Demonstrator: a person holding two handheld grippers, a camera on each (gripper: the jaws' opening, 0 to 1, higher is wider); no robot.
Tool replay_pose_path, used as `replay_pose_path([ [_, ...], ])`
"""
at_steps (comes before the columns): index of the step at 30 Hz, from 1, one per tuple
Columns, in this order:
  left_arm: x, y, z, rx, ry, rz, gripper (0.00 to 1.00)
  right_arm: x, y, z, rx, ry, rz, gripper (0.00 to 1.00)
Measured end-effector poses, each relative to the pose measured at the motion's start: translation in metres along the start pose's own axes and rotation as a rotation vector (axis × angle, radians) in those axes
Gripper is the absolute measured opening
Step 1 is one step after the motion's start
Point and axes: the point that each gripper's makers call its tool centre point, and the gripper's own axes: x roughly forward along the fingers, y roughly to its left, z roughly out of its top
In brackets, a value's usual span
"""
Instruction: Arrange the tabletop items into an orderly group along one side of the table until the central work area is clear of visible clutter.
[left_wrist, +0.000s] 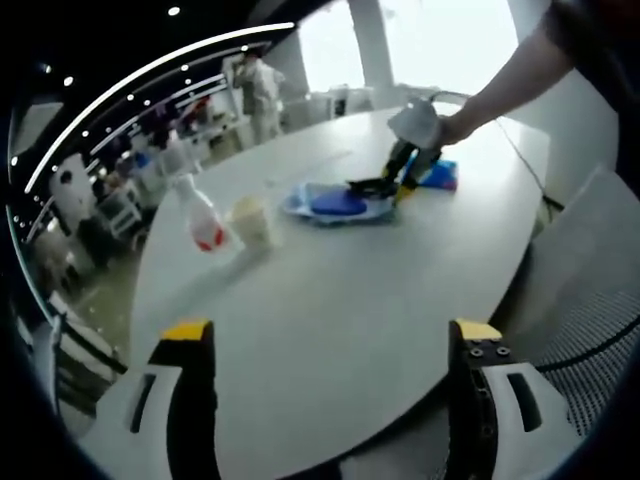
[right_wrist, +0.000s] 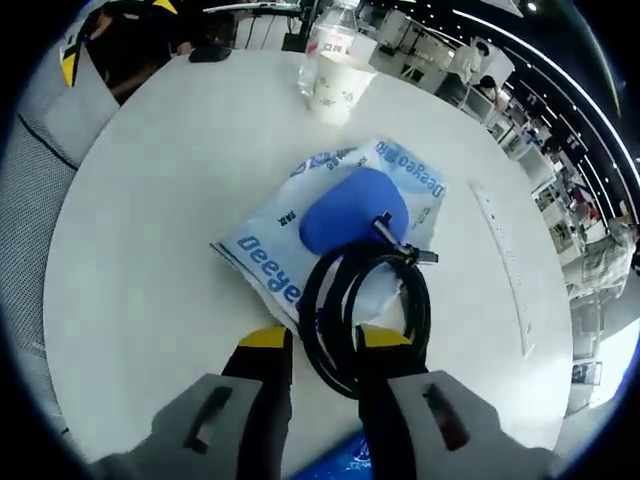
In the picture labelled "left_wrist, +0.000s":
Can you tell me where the white table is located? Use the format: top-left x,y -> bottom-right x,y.
127,102 -> 551,476

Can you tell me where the person's right hand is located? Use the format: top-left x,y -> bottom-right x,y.
433,112 -> 477,149

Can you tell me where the clear plastic bottle red label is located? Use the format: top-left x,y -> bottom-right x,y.
172,173 -> 231,254

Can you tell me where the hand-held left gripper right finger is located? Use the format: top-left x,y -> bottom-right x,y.
447,318 -> 576,480

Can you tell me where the white paper cup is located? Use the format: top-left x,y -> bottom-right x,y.
227,194 -> 281,251

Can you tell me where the thin black cable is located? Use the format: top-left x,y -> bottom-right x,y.
492,117 -> 564,209

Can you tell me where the clear bag with blue item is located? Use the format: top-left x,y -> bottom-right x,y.
282,180 -> 396,226

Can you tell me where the grey mesh office chair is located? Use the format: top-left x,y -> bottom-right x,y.
492,164 -> 640,439

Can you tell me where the large bright window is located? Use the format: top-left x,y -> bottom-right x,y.
299,0 -> 519,96

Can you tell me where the long ceiling light strip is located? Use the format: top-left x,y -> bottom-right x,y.
24,22 -> 296,194

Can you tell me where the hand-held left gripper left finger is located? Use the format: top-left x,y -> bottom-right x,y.
82,317 -> 222,480

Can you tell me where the blue tissue packet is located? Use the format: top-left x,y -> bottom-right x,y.
407,158 -> 459,192

